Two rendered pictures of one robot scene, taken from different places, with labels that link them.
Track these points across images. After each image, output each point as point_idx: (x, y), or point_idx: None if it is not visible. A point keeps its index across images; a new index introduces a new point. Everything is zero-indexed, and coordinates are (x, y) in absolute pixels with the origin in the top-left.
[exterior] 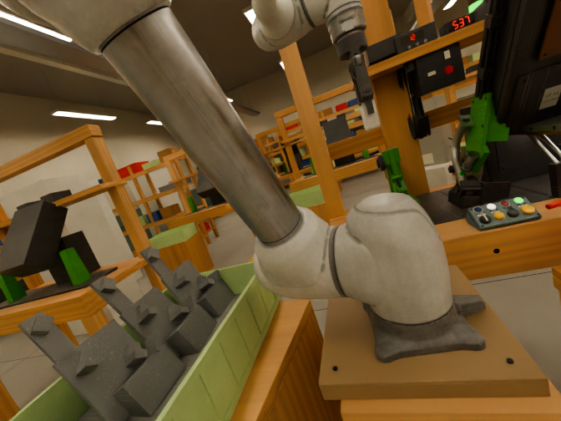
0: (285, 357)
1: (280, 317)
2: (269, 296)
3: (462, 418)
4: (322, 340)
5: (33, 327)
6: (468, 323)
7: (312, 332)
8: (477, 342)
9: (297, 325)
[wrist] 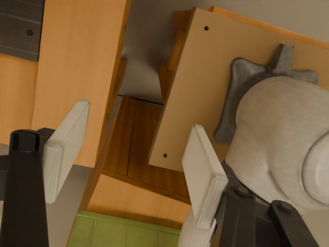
0: (189, 203)
1: (125, 209)
2: (107, 231)
3: None
4: (112, 147)
5: None
6: (298, 72)
7: (127, 165)
8: (317, 80)
9: (149, 191)
